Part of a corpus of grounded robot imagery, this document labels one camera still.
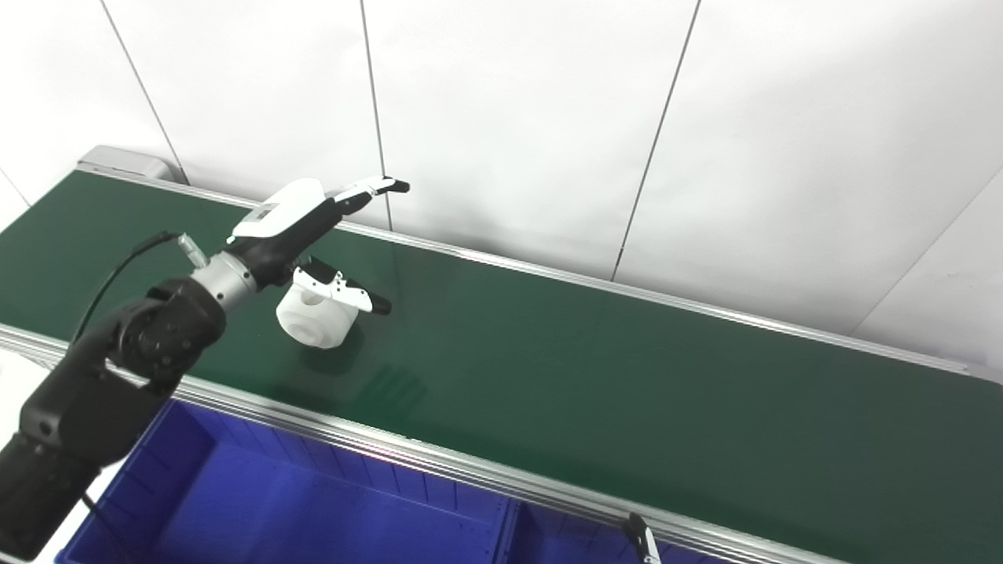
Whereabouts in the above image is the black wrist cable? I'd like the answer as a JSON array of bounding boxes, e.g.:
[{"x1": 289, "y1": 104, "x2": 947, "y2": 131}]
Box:
[{"x1": 72, "y1": 230, "x2": 209, "y2": 347}]

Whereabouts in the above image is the aluminium conveyor side rail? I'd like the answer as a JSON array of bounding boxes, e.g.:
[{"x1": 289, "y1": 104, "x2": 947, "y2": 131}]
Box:
[
  {"x1": 0, "y1": 323, "x2": 855, "y2": 564},
  {"x1": 77, "y1": 164, "x2": 1003, "y2": 385}
]

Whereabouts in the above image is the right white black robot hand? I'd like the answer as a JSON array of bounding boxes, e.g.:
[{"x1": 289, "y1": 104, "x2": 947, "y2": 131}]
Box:
[{"x1": 624, "y1": 513, "x2": 661, "y2": 564}]

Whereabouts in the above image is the green conveyor belt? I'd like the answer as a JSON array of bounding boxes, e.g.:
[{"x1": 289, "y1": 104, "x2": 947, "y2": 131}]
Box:
[{"x1": 0, "y1": 171, "x2": 1003, "y2": 564}]

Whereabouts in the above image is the white cylindrical plastic part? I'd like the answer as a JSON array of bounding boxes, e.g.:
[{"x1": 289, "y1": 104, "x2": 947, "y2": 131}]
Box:
[{"x1": 276, "y1": 282, "x2": 362, "y2": 350}]

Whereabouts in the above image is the grey conveyor end cover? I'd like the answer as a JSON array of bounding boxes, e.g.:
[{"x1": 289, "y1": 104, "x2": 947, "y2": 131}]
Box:
[{"x1": 76, "y1": 145, "x2": 178, "y2": 183}]

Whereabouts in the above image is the blue plastic bin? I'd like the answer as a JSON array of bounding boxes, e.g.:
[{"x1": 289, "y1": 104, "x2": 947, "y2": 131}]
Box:
[
  {"x1": 501, "y1": 500, "x2": 741, "y2": 564},
  {"x1": 53, "y1": 398, "x2": 521, "y2": 564}
]

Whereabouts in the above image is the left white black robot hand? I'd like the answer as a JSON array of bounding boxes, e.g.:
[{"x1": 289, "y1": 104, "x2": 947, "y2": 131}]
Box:
[{"x1": 226, "y1": 176, "x2": 411, "y2": 316}]

